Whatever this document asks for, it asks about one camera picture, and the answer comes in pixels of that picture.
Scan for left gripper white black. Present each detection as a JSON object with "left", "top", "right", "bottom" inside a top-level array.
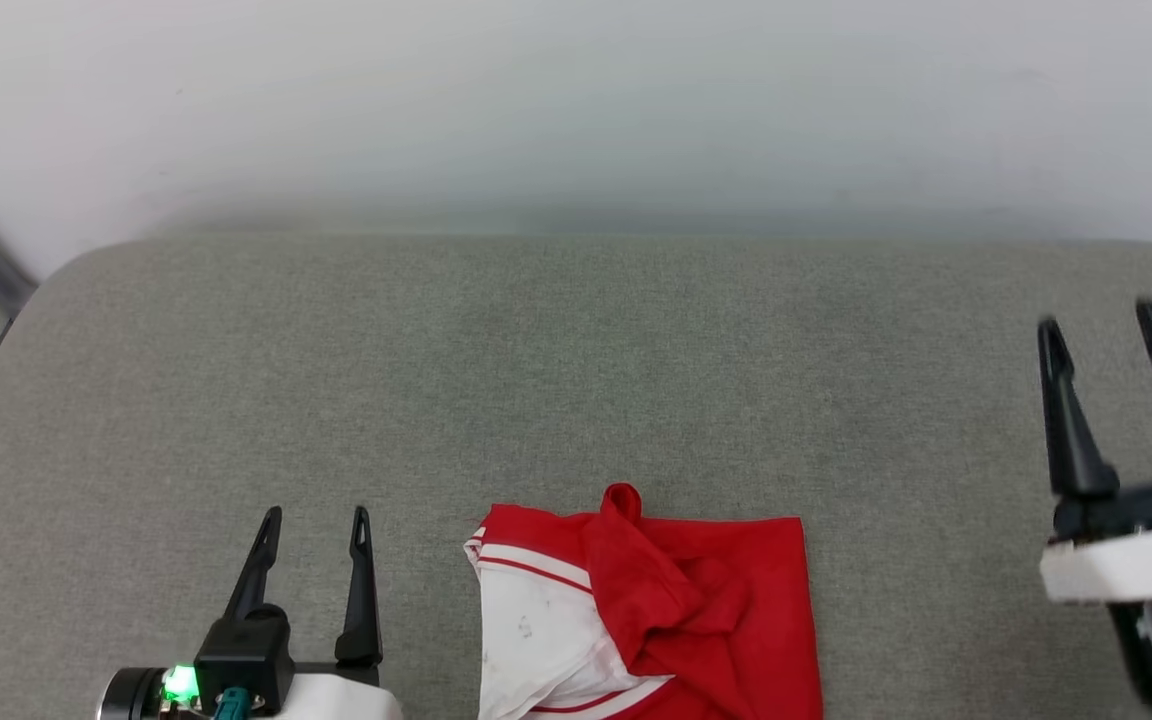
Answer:
[{"left": 223, "top": 505, "right": 404, "bottom": 720}]

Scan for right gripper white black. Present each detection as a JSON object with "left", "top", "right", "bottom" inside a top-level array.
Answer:
[{"left": 1036, "top": 297, "right": 1152, "bottom": 720}]

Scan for red and white shirt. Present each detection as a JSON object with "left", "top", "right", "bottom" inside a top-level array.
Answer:
[{"left": 463, "top": 483, "right": 825, "bottom": 720}]

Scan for round dark status light module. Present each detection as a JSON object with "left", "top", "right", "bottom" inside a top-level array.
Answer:
[{"left": 94, "top": 664, "right": 205, "bottom": 720}]

